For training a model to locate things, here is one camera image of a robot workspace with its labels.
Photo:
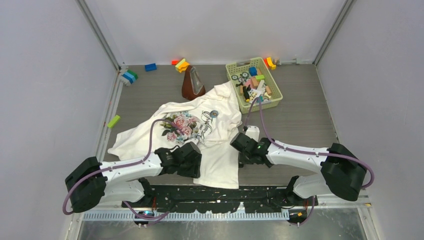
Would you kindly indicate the brown wooden metronome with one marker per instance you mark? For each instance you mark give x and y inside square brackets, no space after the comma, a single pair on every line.
[192,86]

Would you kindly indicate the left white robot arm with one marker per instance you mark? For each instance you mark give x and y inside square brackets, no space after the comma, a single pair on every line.
[94,182]

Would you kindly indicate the blue toy brick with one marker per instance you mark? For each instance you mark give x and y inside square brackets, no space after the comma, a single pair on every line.
[150,67]

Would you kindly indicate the white floral t-shirt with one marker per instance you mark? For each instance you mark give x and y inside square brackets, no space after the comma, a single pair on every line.
[177,123]

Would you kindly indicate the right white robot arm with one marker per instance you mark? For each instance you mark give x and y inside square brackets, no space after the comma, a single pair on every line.
[335,170]

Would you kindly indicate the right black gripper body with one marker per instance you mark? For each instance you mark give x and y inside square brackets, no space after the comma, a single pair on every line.
[244,158]

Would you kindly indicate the green plastic basket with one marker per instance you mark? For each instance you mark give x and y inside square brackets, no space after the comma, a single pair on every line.
[253,82]

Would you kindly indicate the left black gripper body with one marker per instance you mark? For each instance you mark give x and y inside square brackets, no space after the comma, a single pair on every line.
[189,169]

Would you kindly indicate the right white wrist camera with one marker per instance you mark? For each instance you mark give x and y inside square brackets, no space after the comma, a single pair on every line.
[252,132]

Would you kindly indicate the lime green block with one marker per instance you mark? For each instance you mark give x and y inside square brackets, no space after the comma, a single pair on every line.
[111,124]

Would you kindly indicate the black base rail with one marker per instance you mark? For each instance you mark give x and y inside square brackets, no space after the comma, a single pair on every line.
[191,198]

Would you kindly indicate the round white brooch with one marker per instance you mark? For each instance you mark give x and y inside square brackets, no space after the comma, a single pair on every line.
[214,113]

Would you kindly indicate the blue green stacked bricks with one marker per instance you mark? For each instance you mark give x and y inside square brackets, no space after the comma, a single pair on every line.
[128,77]

